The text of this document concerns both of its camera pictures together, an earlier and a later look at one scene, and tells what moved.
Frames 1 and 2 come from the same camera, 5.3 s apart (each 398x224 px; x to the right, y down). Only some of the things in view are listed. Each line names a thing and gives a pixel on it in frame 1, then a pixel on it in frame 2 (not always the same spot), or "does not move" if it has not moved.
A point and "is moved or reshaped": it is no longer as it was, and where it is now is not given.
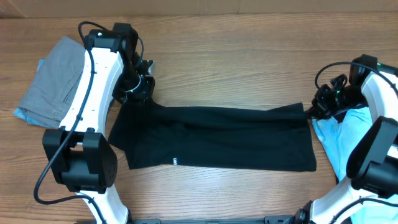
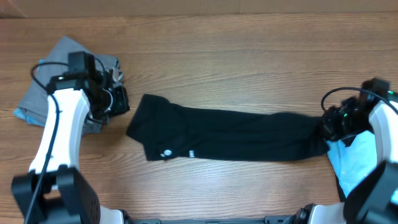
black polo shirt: (278, 138) is moved or reshaped
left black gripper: (143, 95) -> (123, 106)
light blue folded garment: (32, 120) does not move
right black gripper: (320, 106) -> (327, 124)
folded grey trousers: (49, 95) does not move
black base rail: (268, 219) does not move
